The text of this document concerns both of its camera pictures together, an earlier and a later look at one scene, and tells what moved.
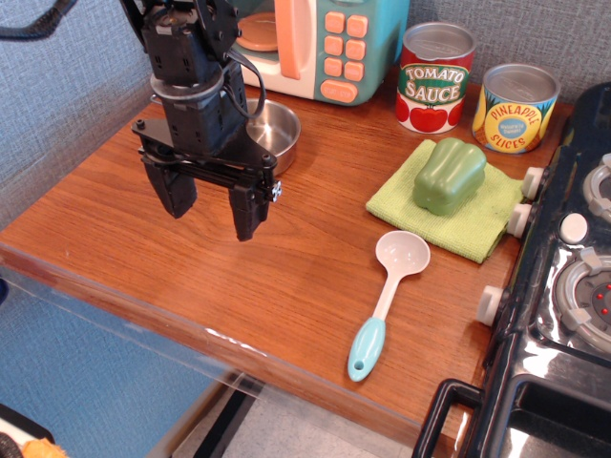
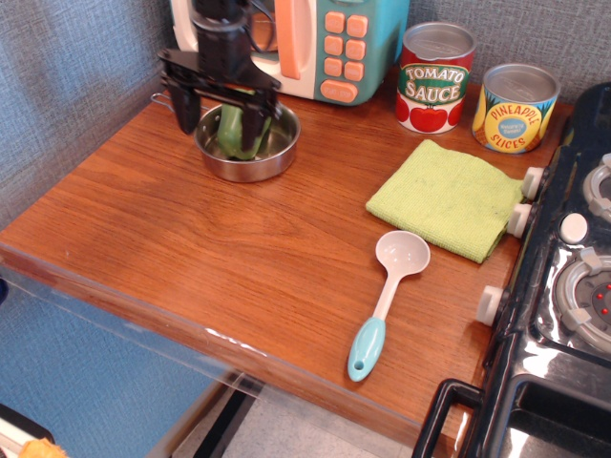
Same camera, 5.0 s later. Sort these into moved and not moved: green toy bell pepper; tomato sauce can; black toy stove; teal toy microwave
Moved: green toy bell pepper
Not moved: teal toy microwave; black toy stove; tomato sauce can
